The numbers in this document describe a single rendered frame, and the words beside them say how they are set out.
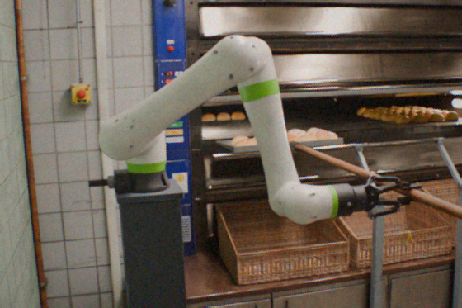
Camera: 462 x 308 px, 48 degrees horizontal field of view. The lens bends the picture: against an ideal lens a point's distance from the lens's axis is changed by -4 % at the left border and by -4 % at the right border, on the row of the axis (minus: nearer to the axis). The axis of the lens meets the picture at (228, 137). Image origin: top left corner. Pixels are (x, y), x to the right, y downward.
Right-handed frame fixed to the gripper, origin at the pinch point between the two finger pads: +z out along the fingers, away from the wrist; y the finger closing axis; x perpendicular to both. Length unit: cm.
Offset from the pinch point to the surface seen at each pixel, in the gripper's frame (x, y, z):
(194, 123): -138, -8, -38
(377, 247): -76, 47, 34
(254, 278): -88, 59, -22
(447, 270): -81, 67, 79
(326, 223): -113, 44, 25
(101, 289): -139, 77, -91
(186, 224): -134, 44, -45
